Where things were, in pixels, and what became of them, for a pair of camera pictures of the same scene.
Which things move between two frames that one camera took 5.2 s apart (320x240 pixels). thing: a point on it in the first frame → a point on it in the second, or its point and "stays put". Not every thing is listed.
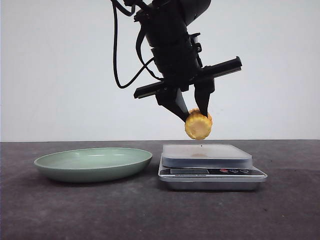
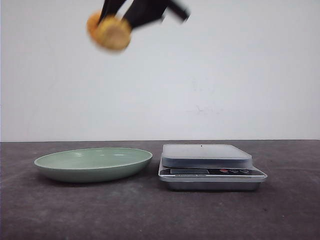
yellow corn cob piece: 197,126 → 111,33
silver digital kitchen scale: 208,167 stays put
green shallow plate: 91,165 stays put
